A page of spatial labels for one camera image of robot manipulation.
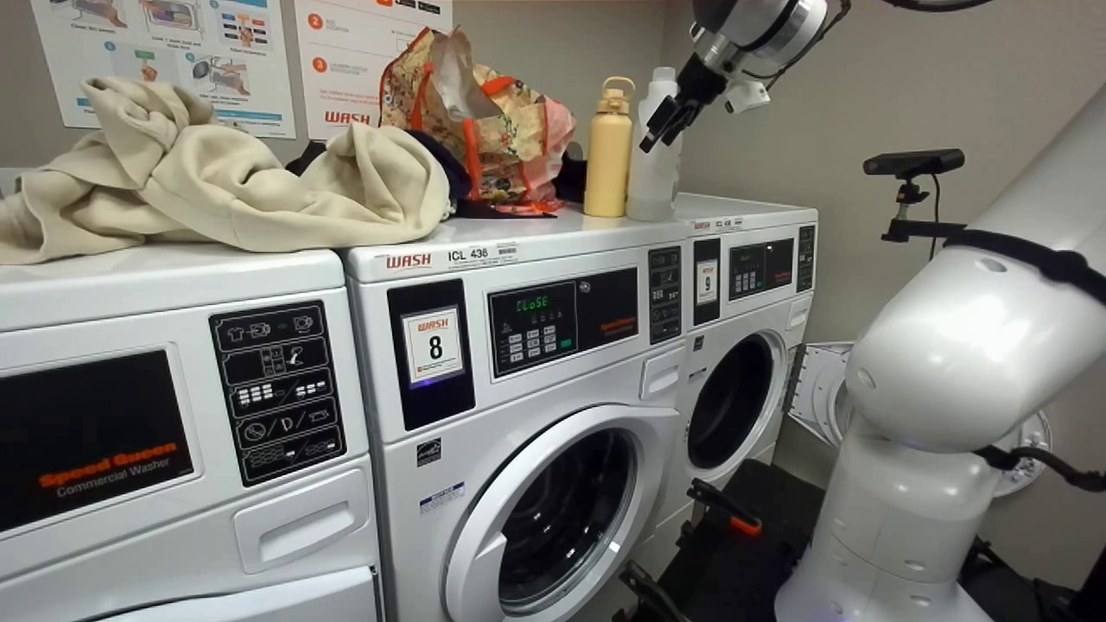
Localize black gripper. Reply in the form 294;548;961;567
641;55;727;151

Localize white plastic bottle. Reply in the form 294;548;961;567
629;65;680;221

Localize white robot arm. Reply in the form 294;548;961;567
774;91;1106;622

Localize yellow water bottle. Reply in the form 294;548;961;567
584;77;636;219

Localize right white washing machine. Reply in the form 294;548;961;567
647;192;818;541

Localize white washing machine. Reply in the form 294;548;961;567
0;245;383;622
344;213;686;622
647;192;818;541

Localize colourful patterned bag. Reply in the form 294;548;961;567
379;27;577;219

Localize middle white washing machine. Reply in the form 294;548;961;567
344;213;686;622

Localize beige cloth garment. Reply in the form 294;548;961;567
0;77;453;265

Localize left white washing machine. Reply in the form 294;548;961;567
0;245;383;622

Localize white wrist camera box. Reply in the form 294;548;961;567
727;77;770;115

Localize black camera on stand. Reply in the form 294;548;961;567
859;150;965;256

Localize right wall poster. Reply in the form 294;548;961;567
294;0;455;138

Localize wall poster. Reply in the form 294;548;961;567
32;0;296;138
294;0;455;138

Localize left wall poster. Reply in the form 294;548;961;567
32;0;296;138

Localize black cart with orange handle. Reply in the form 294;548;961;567
612;463;821;622

